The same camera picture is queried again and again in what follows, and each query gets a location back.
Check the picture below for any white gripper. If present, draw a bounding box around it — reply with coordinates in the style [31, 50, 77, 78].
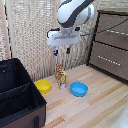
[46, 27, 82, 57]

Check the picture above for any yellow plastic bowl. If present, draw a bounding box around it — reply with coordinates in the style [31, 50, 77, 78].
[34, 79, 53, 95]

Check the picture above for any long silver drawer handle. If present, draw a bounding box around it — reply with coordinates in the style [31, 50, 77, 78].
[105, 27, 128, 37]

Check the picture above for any brown drawer with grasped handle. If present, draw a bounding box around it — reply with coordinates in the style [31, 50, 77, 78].
[94, 12, 128, 52]

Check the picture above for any blue plastic bowl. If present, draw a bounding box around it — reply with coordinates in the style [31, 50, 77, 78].
[69, 81, 90, 98]

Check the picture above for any giraffe toy figure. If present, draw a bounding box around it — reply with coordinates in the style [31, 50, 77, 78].
[54, 62, 68, 90]

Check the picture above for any beige woven curtain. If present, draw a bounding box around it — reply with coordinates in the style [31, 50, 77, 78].
[0, 0, 101, 82]

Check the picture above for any black fabric storage box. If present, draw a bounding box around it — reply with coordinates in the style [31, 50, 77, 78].
[0, 57, 48, 128]

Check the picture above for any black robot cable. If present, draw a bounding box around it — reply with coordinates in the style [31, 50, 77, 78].
[79, 14, 102, 37]

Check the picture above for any black frame drawer cabinet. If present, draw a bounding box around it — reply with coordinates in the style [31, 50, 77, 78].
[86, 9, 128, 84]

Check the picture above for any silver beaded drawer handle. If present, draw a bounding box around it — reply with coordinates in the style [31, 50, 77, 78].
[97, 54, 122, 67]

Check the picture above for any brown drawer with beaded handle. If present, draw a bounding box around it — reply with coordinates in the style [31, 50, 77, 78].
[88, 41, 128, 82]

